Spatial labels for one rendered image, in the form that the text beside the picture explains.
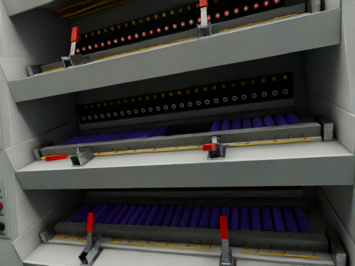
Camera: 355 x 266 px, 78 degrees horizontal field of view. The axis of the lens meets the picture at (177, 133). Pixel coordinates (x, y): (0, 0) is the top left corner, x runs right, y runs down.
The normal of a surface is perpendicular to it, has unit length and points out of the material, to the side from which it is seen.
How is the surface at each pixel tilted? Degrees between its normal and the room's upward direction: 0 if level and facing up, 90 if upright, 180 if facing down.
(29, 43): 90
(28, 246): 90
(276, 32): 109
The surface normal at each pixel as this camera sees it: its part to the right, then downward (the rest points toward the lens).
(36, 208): 0.95, -0.09
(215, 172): -0.25, 0.34
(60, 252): -0.18, -0.94
